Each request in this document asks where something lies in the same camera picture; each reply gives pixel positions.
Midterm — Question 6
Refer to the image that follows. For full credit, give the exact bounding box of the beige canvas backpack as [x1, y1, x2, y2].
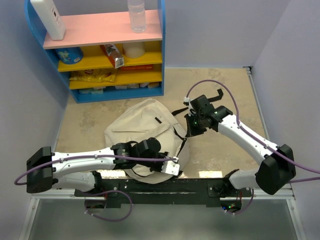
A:
[104, 98, 190, 170]

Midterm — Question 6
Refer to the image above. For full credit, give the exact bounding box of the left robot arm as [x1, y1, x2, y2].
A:
[26, 137, 170, 196]

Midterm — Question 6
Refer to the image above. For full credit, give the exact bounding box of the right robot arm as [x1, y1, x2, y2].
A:
[183, 95, 296, 197]

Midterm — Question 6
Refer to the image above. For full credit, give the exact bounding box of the yellow chips bag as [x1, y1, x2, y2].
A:
[69, 68, 116, 83]

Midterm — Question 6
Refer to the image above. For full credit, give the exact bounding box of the red flat box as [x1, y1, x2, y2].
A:
[120, 64, 154, 71]

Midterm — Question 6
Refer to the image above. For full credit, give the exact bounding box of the white small boxes row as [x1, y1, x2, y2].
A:
[78, 82, 161, 95]

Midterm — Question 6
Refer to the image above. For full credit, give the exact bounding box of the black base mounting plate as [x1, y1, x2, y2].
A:
[88, 178, 252, 208]

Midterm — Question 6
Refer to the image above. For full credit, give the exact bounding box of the orange silver snack packet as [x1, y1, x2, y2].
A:
[100, 44, 125, 69]

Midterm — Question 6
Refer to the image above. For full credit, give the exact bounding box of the white cylindrical container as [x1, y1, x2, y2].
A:
[122, 42, 145, 59]

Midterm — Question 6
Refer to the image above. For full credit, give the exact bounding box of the blue shelf unit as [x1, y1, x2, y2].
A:
[24, 0, 166, 103]

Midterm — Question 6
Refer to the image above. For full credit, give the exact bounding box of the blue round snack tub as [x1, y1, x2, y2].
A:
[55, 47, 84, 65]

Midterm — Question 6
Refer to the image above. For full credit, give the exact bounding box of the clear plastic water bottle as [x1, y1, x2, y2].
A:
[127, 0, 147, 34]

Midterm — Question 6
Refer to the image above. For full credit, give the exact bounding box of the white rectangular bottle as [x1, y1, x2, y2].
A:
[30, 0, 66, 41]

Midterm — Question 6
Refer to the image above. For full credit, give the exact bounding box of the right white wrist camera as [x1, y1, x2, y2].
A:
[183, 96, 195, 116]

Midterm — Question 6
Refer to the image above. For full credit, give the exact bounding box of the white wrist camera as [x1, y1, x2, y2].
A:
[183, 96, 195, 116]
[160, 157, 180, 176]

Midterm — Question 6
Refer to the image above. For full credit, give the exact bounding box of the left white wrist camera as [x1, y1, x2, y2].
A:
[160, 157, 180, 176]

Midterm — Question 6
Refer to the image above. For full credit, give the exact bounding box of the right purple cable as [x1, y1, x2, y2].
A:
[184, 79, 320, 216]

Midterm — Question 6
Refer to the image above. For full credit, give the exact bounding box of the aluminium frame rail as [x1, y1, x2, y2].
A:
[18, 66, 307, 240]

